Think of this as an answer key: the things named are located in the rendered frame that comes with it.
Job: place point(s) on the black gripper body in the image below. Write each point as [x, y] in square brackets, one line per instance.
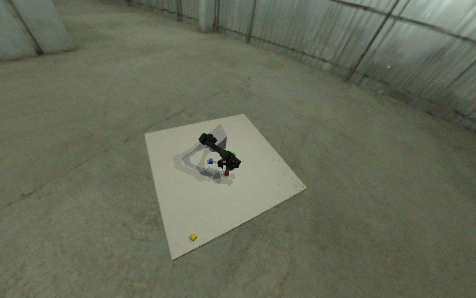
[220, 163]

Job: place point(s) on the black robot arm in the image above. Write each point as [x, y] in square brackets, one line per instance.
[208, 140]

